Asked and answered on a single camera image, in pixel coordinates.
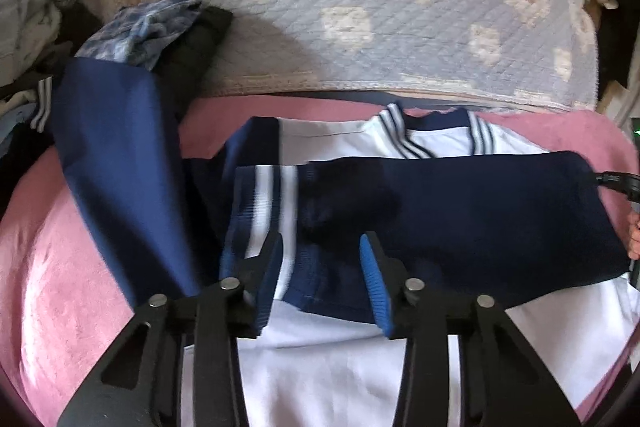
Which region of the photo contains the pink bed sheet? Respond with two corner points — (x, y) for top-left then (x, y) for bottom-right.
(0, 94), (640, 427)

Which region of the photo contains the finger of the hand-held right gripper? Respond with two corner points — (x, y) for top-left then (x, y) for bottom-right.
(595, 172), (640, 204)

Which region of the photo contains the quilted floral blanket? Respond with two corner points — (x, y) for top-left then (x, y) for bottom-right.
(82, 0), (601, 112)

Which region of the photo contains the blue plaid garment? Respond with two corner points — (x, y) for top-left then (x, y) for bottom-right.
(75, 0), (203, 70)

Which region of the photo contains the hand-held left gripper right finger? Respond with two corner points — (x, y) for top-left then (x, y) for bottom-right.
(360, 231), (581, 427)

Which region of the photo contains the person's right hand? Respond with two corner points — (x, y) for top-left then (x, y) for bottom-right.
(626, 209), (640, 260)

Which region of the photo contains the grey crumpled garment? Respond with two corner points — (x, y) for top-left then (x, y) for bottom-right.
(0, 0), (96, 88)

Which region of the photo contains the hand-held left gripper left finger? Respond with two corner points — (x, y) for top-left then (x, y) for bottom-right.
(57, 231), (285, 427)

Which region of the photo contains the white and navy striped jacket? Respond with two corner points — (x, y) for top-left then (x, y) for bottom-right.
(30, 57), (638, 427)

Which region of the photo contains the black folded garment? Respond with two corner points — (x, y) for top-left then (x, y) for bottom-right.
(155, 5), (233, 92)

